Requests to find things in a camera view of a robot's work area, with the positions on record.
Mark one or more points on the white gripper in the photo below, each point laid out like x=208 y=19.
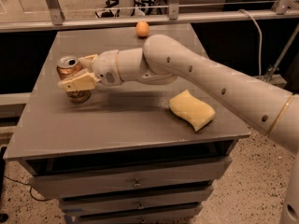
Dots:
x=105 y=66

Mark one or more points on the orange soda can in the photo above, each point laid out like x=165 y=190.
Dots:
x=66 y=67

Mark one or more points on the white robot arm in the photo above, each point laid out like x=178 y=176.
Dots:
x=266 y=108

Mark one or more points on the orange ball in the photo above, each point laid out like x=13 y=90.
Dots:
x=142 y=29

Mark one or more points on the grey drawer cabinet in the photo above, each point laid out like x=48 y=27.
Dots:
x=122 y=157

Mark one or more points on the yellow sponge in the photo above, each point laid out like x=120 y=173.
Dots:
x=191 y=109

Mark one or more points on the metal railing frame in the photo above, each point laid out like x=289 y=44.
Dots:
x=34 y=15

